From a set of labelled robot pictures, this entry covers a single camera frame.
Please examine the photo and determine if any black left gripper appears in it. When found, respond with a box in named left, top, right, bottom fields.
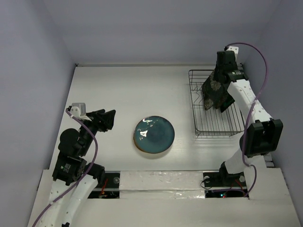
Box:
left=80, top=108, right=116, bottom=155

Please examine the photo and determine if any black floral square plate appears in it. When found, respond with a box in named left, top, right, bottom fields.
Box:
left=202, top=70, right=227, bottom=111

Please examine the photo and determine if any green square plate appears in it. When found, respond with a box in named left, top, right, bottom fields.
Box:
left=220, top=97, right=235, bottom=113

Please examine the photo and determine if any cream bird plate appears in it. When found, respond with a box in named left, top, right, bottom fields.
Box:
left=133, top=136, right=147, bottom=153

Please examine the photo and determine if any teal round plate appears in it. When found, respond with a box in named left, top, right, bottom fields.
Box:
left=134, top=116, right=175, bottom=154

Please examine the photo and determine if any wire dish rack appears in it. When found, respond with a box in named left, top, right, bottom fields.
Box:
left=188, top=70, right=244, bottom=137

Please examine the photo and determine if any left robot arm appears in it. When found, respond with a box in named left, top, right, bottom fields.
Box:
left=32, top=103, right=116, bottom=227

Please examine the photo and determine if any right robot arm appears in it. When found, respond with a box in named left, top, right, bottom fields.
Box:
left=214, top=46, right=283, bottom=186

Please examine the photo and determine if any white foil-covered front board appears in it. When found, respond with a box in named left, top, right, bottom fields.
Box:
left=27, top=168, right=296, bottom=227

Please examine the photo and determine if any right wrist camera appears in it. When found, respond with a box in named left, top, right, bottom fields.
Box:
left=224, top=45, right=239, bottom=57

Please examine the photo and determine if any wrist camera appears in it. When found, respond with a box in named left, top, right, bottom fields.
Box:
left=224, top=45, right=239, bottom=57
left=67, top=103, right=92, bottom=121

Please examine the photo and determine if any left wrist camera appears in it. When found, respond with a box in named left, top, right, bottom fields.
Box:
left=67, top=103, right=92, bottom=121

